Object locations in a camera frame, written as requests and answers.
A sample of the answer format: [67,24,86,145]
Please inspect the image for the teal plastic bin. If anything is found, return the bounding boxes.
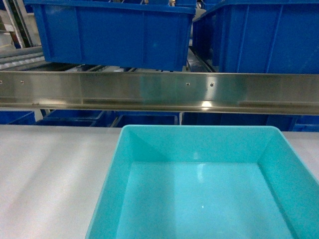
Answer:
[86,125,319,239]

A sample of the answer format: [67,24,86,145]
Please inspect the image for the blue bin upper left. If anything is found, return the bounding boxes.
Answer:
[27,0,195,71]

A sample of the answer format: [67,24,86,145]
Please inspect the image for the blue bin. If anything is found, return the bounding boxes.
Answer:
[192,0,319,74]
[27,0,195,71]

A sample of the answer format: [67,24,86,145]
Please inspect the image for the blue bin upper right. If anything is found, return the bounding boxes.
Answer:
[192,0,319,74]

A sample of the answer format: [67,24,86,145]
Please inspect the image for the grey conveyor rollers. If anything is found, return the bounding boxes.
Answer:
[0,46,45,71]

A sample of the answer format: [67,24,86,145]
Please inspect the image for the steel shelf front rail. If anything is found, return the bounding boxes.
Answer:
[0,71,319,115]

